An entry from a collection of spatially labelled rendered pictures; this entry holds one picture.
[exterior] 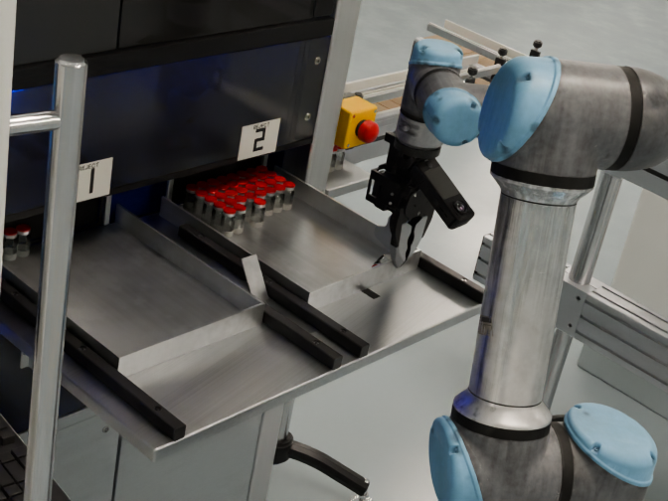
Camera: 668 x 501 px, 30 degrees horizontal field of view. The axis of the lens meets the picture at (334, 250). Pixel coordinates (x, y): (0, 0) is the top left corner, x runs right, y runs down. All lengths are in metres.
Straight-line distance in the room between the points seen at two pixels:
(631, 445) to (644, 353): 1.30
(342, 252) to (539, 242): 0.69
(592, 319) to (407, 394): 0.67
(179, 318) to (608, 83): 0.73
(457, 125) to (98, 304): 0.56
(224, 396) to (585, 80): 0.63
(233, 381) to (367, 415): 1.54
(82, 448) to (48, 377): 1.01
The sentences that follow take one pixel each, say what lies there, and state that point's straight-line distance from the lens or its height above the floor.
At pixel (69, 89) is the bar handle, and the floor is 1.46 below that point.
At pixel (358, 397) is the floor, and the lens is 3.25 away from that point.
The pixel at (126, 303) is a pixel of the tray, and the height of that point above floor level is 0.88.
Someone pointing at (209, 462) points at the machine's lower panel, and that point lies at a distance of 2.38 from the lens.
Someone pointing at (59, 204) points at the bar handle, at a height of 1.36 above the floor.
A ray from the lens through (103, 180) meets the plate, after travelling 1.84.
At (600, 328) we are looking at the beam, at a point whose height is 0.49.
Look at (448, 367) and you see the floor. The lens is 3.45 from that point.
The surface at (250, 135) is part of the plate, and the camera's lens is 2.01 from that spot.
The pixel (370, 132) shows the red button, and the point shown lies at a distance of 2.18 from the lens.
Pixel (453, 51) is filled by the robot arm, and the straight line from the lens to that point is 1.82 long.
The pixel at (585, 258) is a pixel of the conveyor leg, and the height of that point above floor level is 0.61.
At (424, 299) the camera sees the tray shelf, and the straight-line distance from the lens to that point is 1.95.
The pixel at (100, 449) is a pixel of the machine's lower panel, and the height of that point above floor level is 0.50.
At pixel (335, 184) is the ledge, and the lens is 2.25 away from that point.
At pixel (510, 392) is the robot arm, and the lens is 1.42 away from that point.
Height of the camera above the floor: 1.83
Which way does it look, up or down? 28 degrees down
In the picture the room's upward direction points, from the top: 11 degrees clockwise
